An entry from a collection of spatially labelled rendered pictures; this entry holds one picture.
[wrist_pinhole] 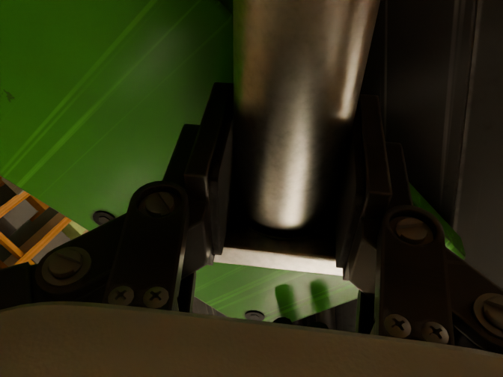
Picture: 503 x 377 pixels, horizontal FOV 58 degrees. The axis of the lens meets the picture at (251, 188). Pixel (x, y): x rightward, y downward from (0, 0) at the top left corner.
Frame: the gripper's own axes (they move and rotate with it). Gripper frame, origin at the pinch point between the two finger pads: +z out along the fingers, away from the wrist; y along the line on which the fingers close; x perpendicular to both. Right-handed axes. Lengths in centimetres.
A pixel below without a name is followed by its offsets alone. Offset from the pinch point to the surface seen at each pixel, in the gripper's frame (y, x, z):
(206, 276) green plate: -3.1, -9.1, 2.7
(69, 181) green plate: -8.1, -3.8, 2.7
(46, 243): -282, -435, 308
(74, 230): -270, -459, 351
